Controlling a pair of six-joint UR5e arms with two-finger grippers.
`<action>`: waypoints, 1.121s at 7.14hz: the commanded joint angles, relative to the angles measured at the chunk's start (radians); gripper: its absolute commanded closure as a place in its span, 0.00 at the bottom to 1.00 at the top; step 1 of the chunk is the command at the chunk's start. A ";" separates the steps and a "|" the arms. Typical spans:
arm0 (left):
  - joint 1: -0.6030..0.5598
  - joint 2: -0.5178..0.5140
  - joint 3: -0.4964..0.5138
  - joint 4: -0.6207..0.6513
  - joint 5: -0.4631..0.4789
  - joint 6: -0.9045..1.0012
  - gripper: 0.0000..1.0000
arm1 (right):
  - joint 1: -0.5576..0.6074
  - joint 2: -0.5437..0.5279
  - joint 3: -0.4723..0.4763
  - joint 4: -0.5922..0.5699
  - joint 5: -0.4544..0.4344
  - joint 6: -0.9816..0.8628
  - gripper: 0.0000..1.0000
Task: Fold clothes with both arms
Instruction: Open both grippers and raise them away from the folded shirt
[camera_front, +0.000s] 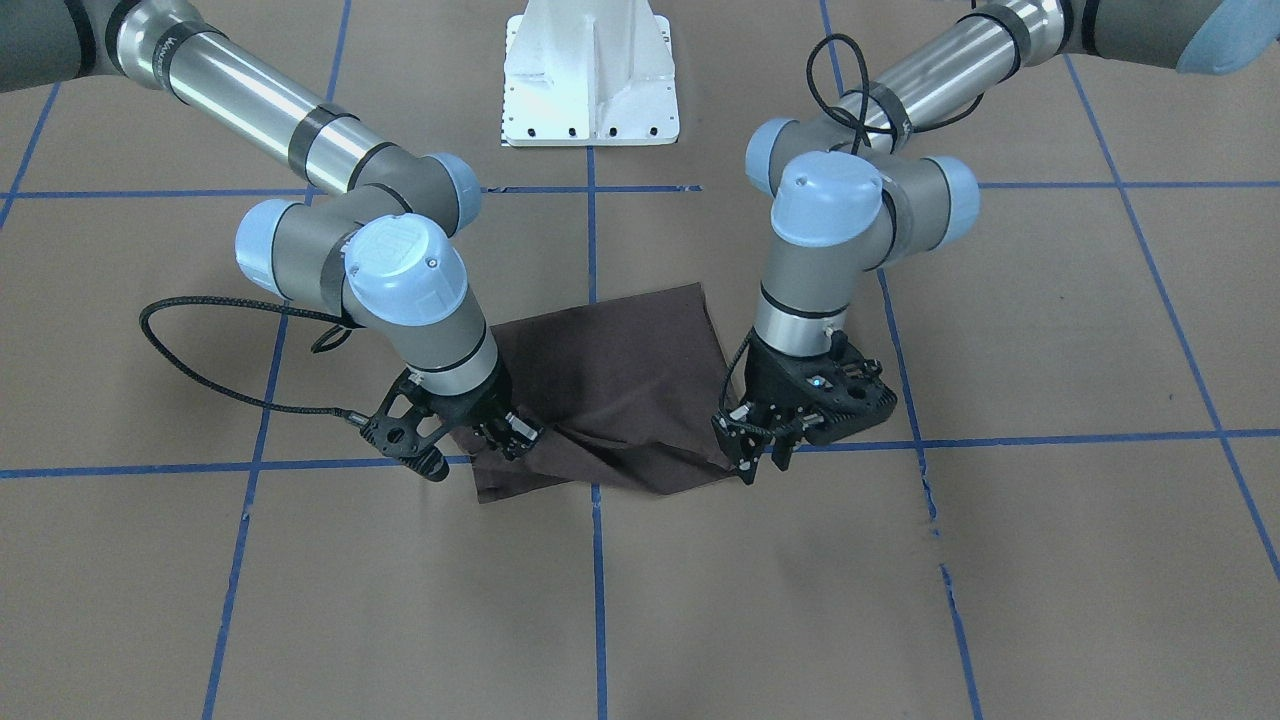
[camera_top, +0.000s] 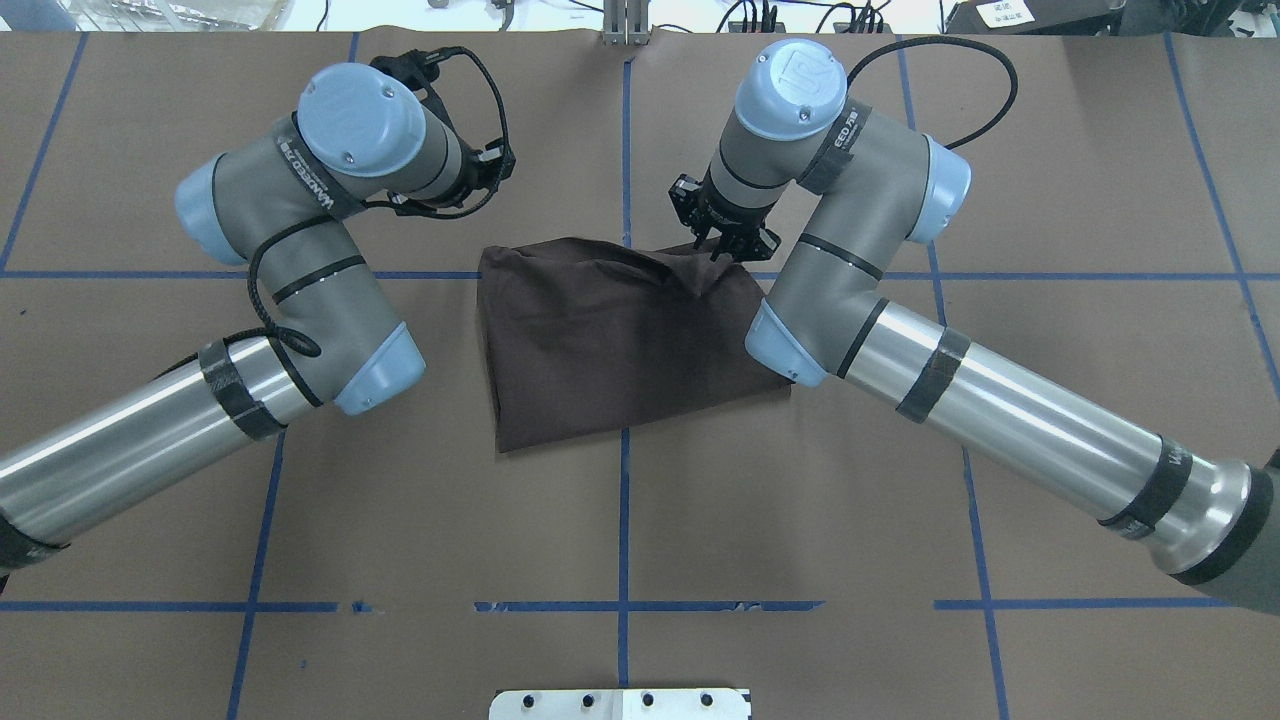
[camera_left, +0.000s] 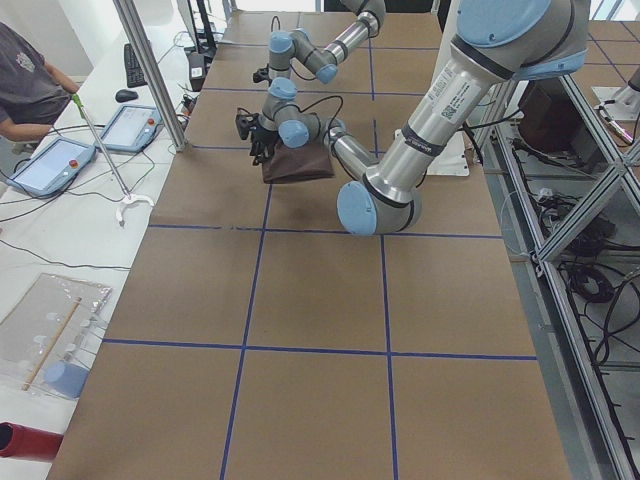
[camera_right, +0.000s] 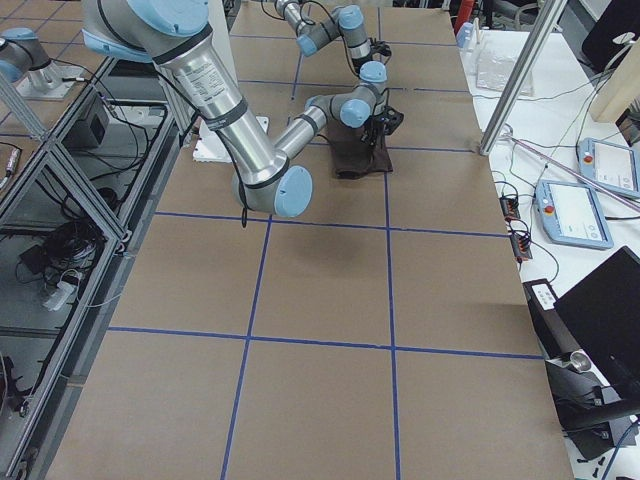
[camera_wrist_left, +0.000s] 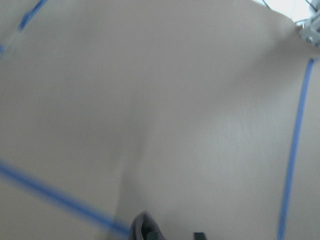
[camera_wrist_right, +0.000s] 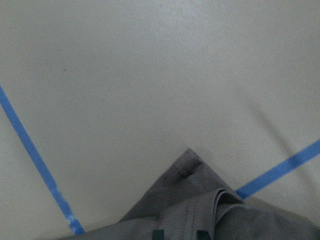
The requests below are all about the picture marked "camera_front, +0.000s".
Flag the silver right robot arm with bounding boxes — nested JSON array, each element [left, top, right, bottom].
[[3, 1, 541, 482]]

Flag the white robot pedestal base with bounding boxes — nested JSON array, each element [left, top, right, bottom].
[[500, 1, 681, 147]]

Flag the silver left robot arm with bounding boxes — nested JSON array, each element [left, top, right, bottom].
[[712, 1, 1279, 484]]

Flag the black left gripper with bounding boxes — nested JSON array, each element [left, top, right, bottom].
[[712, 331, 899, 486]]

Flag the dark grey t-shirt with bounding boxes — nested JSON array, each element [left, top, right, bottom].
[[453, 283, 731, 503]]

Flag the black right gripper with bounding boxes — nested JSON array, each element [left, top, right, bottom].
[[358, 365, 543, 482]]

